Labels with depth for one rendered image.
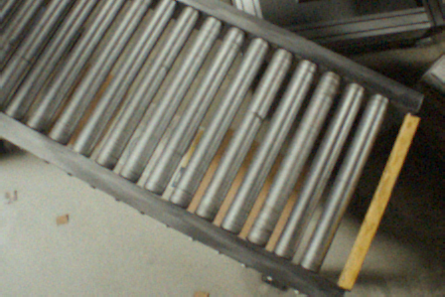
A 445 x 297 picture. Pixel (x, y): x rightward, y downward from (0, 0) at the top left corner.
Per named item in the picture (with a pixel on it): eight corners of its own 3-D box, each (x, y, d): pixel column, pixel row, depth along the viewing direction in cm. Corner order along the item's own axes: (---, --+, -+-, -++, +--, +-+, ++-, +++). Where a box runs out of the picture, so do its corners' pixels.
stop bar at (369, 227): (417, 120, 105) (421, 118, 103) (349, 292, 94) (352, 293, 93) (405, 114, 105) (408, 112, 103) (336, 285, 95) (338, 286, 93)
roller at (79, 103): (160, -2, 118) (157, -13, 113) (67, 152, 107) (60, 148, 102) (143, -9, 118) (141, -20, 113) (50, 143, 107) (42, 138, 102)
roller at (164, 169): (248, 38, 115) (249, 29, 110) (160, 202, 104) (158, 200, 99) (230, 30, 116) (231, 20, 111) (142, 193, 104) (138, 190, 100)
